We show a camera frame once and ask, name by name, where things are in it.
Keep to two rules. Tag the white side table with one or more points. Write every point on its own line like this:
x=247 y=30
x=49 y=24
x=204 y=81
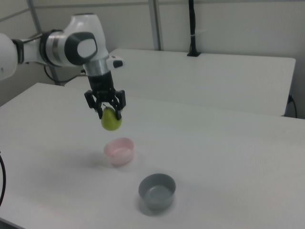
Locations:
x=202 y=81

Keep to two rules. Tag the grey bowl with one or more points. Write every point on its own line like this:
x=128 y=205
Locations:
x=157 y=193

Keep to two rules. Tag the pink bowl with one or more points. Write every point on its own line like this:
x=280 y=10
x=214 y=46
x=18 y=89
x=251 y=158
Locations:
x=119 y=150

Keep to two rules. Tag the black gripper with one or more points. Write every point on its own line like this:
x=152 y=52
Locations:
x=102 y=84

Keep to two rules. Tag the green pear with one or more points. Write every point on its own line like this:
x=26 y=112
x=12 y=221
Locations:
x=111 y=121

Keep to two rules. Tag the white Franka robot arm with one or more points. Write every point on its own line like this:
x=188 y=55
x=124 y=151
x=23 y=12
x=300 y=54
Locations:
x=71 y=45

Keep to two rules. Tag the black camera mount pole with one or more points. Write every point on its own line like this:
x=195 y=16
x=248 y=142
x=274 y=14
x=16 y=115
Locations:
x=193 y=28

